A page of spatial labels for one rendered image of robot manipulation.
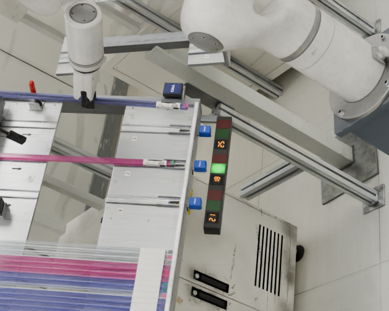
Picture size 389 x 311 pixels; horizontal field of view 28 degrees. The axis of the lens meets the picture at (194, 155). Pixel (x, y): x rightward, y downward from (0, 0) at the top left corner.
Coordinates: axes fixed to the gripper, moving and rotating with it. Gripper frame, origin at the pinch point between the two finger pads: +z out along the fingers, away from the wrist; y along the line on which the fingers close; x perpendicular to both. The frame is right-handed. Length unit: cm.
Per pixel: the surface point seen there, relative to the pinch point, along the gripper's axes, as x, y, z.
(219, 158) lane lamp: 35.1, 7.6, 7.3
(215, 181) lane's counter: 34.7, 14.7, 7.4
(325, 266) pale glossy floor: 75, 5, 66
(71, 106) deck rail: -7.0, -8.0, 15.3
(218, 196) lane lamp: 36.1, 19.0, 7.2
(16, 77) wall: -73, -137, 175
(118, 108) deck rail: 6.2, -8.0, 13.4
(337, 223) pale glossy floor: 78, -9, 62
